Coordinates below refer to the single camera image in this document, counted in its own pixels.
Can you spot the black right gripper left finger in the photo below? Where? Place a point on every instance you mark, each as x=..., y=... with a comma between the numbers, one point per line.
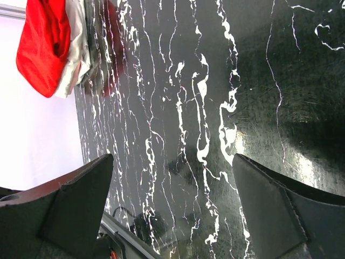
x=58, y=219

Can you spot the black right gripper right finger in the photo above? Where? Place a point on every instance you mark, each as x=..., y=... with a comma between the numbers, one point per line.
x=287, y=218

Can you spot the folded white t shirt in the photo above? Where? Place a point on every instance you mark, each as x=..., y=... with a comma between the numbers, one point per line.
x=79, y=60

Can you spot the folded red t shirt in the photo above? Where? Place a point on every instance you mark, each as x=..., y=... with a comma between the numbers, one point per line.
x=44, y=45

